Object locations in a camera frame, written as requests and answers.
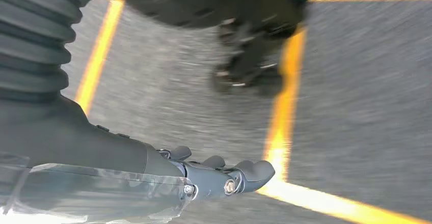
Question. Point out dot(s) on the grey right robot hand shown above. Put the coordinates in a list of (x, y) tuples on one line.
[(84, 155)]

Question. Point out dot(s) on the black right robot leg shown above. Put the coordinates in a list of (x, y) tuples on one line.
[(202, 3)]

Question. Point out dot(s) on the yellow floor tape square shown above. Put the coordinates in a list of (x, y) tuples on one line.
[(283, 114)]

